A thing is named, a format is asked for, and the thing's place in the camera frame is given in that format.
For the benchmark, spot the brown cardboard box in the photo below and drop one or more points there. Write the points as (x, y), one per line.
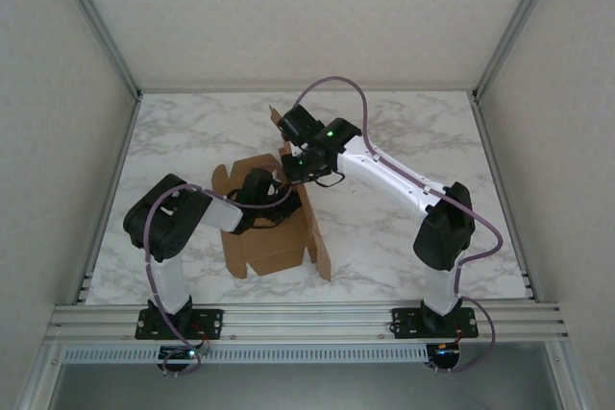
(274, 247)

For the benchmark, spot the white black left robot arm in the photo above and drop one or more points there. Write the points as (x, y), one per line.
(163, 280)

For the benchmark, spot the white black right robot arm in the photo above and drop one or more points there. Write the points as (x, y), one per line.
(384, 175)

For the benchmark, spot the left controller board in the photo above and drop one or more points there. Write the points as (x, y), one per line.
(175, 354)

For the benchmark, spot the controller board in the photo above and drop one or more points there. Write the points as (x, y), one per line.
(447, 350)
(175, 354)

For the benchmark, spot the right controller board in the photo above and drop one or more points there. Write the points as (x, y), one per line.
(447, 350)

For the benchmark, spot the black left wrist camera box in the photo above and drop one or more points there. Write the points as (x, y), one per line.
(258, 184)

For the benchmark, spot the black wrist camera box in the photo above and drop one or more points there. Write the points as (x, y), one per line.
(298, 124)
(258, 184)

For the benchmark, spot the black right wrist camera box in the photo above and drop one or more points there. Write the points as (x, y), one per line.
(298, 124)

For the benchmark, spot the aluminium mounting rail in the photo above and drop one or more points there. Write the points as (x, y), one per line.
(307, 321)

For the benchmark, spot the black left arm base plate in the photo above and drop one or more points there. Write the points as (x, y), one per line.
(211, 323)

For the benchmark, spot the aluminium left side rail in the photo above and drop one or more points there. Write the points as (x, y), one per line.
(108, 194)

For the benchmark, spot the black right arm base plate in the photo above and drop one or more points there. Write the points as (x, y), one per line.
(408, 323)

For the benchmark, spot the aluminium right side rail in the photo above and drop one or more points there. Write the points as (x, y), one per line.
(504, 199)

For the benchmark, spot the aluminium right corner post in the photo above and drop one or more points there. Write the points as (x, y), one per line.
(516, 21)

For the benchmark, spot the aluminium corner post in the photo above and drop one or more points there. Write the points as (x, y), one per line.
(516, 21)
(98, 26)

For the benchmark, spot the aluminium left corner post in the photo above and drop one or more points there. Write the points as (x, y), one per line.
(98, 26)

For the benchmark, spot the aluminium frame leg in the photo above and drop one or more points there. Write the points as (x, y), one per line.
(567, 376)
(41, 376)

